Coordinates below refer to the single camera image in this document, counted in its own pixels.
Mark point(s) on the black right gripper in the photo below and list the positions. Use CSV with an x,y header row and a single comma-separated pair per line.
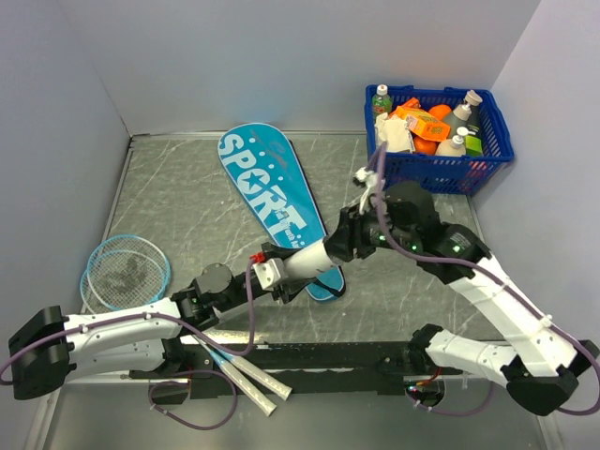
x,y
352,232

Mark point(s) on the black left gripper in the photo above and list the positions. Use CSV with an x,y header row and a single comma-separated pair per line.
x,y
290,289

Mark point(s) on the white shuttlecock tube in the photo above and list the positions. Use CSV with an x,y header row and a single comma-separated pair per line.
x,y
309,262

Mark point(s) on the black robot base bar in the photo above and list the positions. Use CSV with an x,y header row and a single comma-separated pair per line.
x,y
311,368

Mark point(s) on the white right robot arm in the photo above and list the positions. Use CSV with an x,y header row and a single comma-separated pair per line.
x,y
538,364

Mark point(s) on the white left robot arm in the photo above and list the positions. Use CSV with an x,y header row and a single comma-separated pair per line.
x,y
54,348

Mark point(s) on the blue badminton racket upper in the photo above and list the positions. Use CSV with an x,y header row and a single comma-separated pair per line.
x,y
126,271

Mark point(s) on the blue badminton racket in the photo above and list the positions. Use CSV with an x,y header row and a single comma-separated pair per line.
x,y
126,271
243,374

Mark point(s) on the blue badminton racket lower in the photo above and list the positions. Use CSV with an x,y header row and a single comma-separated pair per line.
x,y
243,374

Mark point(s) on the blue sport racket bag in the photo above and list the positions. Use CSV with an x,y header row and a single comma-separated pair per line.
x,y
262,164

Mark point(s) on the cream paper bag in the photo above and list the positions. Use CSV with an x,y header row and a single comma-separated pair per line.
x,y
394,133

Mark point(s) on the orange fruit front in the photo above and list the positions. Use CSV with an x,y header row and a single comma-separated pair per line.
x,y
424,146

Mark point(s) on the orange fruit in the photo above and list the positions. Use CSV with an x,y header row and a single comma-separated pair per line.
x,y
439,111
424,146

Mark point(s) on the cream pump lotion bottle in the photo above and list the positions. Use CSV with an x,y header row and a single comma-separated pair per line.
x,y
455,146

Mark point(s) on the orange snack box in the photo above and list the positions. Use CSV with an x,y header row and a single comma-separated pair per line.
x,y
423,124

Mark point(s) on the green drink bottle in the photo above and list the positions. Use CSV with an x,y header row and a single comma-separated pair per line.
x,y
381,102

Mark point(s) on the small orange packet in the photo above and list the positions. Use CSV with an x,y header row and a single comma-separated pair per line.
x,y
412,103

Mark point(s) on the green carton box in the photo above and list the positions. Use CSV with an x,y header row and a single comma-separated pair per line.
x,y
473,146

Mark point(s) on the orange fruit back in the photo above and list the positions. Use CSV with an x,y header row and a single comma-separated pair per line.
x,y
439,111

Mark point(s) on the grey pump bottle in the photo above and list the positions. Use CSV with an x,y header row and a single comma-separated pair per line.
x,y
460,115

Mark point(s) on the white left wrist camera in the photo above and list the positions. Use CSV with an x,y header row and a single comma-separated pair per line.
x,y
269,271

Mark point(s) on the aluminium frame rail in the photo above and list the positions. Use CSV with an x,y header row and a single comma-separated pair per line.
x,y
94,375

